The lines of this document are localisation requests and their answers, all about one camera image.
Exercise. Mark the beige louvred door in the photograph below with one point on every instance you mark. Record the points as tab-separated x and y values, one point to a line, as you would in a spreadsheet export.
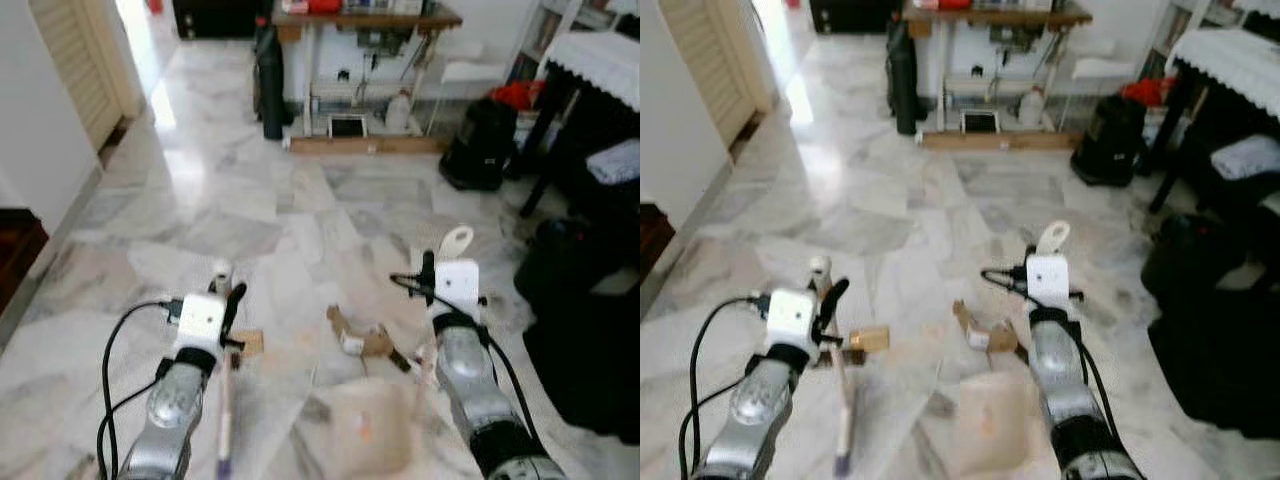
85	65
715	60

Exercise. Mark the white lace tablecloth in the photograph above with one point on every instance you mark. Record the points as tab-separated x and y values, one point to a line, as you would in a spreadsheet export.
600	60
1235	60

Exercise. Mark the small framed picture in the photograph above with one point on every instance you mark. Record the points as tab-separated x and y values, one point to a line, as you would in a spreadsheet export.
980	122
347	127

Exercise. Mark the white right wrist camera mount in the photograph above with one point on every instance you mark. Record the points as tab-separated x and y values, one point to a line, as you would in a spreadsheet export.
458	285
1048	280

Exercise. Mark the large black bag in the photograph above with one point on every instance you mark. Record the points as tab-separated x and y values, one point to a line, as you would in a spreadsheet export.
1215	340
585	340

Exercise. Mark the dark wooden staircase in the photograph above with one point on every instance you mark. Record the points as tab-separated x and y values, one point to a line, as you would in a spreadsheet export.
652	240
15	255

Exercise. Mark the grey folded cloth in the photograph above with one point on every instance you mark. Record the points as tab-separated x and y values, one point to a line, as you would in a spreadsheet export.
1245	158
615	162

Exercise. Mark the small square cardboard scrap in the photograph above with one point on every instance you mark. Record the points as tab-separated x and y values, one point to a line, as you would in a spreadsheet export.
872	339
249	343

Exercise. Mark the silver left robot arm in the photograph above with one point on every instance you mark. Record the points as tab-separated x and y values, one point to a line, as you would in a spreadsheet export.
175	410
755	410

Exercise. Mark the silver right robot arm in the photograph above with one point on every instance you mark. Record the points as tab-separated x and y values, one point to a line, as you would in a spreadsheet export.
470	380
1060	380

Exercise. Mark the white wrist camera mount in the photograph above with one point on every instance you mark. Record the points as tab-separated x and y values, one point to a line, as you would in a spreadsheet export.
203	320
1048	280
792	315
458	285

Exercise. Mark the red cloth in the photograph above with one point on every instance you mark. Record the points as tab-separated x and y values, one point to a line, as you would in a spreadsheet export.
1150	92
518	95

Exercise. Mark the wooden top table rack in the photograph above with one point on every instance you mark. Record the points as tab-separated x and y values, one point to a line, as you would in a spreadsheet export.
1000	14
365	18

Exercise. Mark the dark table with black legs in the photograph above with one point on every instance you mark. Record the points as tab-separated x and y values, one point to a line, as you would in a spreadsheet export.
1172	140
545	150

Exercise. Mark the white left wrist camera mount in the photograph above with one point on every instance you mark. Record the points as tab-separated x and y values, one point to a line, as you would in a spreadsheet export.
792	315
203	320

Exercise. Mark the black cabinet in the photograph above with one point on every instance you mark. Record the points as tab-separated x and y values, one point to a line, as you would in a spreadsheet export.
220	18
855	15

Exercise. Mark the tall black cylinder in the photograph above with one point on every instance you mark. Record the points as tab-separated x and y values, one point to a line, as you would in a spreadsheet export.
903	80
270	85

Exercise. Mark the black round vacuum cleaner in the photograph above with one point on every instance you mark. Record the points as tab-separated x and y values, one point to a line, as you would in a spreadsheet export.
480	145
1108	140

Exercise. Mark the white plastic jug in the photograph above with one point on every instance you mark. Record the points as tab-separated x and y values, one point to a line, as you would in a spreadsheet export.
1030	108
398	112

